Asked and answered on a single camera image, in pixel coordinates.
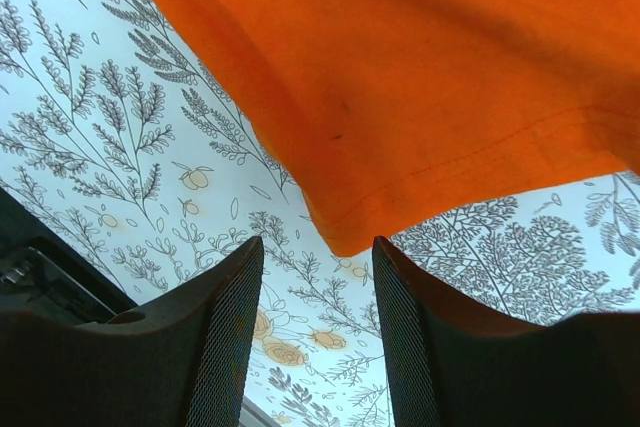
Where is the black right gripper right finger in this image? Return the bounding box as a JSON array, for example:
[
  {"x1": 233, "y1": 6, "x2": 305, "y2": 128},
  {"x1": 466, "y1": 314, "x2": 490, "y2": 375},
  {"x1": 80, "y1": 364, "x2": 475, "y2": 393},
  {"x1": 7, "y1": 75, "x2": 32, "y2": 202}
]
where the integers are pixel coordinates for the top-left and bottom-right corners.
[{"x1": 372, "y1": 237, "x2": 639, "y2": 426}]

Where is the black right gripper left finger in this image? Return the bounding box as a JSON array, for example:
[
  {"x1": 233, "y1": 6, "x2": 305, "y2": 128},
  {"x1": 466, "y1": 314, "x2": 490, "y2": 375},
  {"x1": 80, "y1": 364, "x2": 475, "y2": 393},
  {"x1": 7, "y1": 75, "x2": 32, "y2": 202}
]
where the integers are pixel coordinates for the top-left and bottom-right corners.
[{"x1": 1, "y1": 236, "x2": 264, "y2": 426}]

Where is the orange t shirt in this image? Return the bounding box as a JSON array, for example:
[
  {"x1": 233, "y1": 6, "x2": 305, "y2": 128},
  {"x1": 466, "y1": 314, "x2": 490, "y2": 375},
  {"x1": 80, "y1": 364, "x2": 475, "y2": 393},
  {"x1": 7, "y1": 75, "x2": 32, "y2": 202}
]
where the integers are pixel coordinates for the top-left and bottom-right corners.
[{"x1": 154, "y1": 0, "x2": 639, "y2": 256}]

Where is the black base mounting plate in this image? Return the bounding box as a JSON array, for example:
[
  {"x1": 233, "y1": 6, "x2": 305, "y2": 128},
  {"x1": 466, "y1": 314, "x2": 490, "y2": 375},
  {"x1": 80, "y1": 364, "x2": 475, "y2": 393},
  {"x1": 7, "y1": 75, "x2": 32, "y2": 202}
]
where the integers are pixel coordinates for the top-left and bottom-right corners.
[{"x1": 1, "y1": 192, "x2": 136, "y2": 325}]

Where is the floral patterned table mat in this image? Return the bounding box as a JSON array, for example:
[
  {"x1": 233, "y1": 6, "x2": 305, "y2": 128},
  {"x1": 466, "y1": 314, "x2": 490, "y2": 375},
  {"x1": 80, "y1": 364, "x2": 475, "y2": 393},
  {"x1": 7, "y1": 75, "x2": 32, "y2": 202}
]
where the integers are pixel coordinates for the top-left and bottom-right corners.
[{"x1": 1, "y1": 0, "x2": 639, "y2": 426}]

